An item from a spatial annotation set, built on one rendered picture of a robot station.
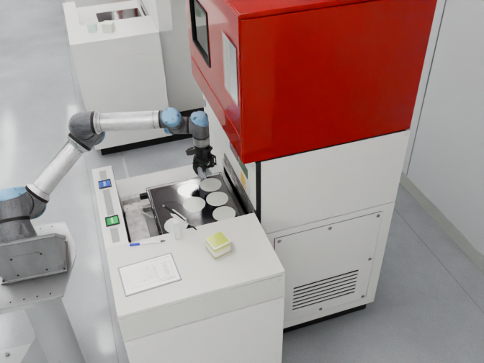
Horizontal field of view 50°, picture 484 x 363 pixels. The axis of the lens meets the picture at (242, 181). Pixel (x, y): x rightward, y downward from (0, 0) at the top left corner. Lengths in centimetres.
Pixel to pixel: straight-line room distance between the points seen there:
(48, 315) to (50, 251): 41
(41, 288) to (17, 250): 19
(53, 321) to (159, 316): 75
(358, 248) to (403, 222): 109
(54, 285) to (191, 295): 62
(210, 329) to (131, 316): 34
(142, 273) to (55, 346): 83
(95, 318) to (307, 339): 120
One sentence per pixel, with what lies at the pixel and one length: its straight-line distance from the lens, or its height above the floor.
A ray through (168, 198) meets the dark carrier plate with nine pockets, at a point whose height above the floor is 90.
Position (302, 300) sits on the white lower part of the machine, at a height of 28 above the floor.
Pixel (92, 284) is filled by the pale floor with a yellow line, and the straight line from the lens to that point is 332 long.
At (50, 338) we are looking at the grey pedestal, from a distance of 264.
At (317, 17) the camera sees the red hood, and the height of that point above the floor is 177.
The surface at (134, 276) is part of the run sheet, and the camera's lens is 198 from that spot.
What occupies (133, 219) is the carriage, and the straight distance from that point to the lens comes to 234.
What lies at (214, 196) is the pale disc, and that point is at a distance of 236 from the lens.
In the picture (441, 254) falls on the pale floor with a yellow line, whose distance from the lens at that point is 353.
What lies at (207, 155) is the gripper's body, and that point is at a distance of 231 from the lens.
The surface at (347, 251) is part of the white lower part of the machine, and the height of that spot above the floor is 56.
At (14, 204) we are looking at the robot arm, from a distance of 226.
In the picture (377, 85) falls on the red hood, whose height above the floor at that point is 146.
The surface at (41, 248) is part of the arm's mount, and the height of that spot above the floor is 97.
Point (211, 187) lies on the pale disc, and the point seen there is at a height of 90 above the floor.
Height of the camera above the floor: 242
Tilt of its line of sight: 39 degrees down
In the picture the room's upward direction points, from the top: 2 degrees counter-clockwise
